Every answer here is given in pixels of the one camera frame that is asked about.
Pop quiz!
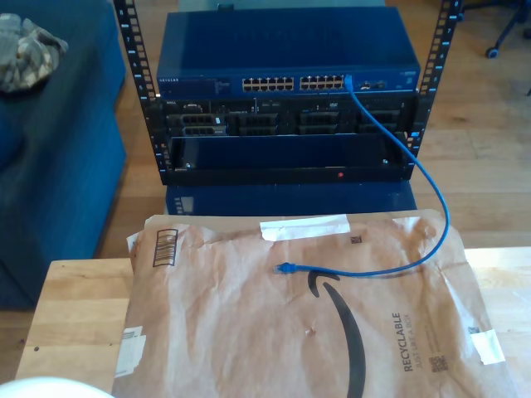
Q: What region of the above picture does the brown paper mailer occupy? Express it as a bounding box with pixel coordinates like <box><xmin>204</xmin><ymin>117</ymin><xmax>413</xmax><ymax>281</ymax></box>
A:
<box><xmin>111</xmin><ymin>209</ymin><xmax>519</xmax><ymax>398</ymax></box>

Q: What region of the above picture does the camouflage cloth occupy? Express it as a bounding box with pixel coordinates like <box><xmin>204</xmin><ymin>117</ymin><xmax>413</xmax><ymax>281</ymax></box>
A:
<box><xmin>0</xmin><ymin>12</ymin><xmax>70</xmax><ymax>93</ymax></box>

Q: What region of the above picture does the blue equipment case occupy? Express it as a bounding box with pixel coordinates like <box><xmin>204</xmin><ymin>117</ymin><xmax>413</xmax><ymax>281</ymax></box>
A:
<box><xmin>164</xmin><ymin>182</ymin><xmax>418</xmax><ymax>216</ymax></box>

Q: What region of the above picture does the long white tape strip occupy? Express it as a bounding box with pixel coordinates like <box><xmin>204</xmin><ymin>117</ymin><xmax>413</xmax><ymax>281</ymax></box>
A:
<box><xmin>260</xmin><ymin>215</ymin><xmax>352</xmax><ymax>242</ymax></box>

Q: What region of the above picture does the blue network switch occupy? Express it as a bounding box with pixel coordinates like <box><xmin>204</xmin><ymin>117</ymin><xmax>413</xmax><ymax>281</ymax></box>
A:
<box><xmin>156</xmin><ymin>7</ymin><xmax>422</xmax><ymax>100</ymax></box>

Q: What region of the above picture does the office chair base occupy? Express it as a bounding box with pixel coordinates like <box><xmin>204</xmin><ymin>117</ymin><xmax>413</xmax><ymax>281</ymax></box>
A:
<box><xmin>462</xmin><ymin>0</ymin><xmax>531</xmax><ymax>59</ymax></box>

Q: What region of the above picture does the blue network cable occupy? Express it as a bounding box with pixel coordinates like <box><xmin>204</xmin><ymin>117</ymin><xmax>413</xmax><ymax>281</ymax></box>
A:
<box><xmin>272</xmin><ymin>74</ymin><xmax>451</xmax><ymax>278</ymax></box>

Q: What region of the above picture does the blue sofa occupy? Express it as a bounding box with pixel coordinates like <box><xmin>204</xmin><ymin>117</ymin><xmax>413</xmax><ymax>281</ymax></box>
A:
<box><xmin>0</xmin><ymin>0</ymin><xmax>128</xmax><ymax>311</ymax></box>

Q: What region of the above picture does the black perforated rack post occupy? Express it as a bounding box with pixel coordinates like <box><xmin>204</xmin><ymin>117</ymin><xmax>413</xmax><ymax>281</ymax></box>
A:
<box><xmin>408</xmin><ymin>0</ymin><xmax>464</xmax><ymax>182</ymax></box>
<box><xmin>114</xmin><ymin>0</ymin><xmax>169</xmax><ymax>186</ymax></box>

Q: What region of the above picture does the black rack shelf tray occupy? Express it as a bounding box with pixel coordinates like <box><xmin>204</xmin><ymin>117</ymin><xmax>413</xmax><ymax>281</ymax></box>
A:
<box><xmin>160</xmin><ymin>132</ymin><xmax>416</xmax><ymax>186</ymax></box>

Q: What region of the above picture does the short white tape piece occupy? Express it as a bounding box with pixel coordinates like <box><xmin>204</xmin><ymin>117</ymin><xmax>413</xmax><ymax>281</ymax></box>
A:
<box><xmin>470</xmin><ymin>329</ymin><xmax>506</xmax><ymax>366</ymax></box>

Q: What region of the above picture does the white paper label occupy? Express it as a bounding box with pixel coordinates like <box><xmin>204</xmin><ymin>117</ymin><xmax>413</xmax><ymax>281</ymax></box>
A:
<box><xmin>114</xmin><ymin>326</ymin><xmax>147</xmax><ymax>378</ymax></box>

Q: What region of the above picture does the black rack server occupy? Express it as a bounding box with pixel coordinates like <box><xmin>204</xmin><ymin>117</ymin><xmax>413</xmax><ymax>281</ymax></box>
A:
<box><xmin>160</xmin><ymin>95</ymin><xmax>420</xmax><ymax>138</ymax></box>

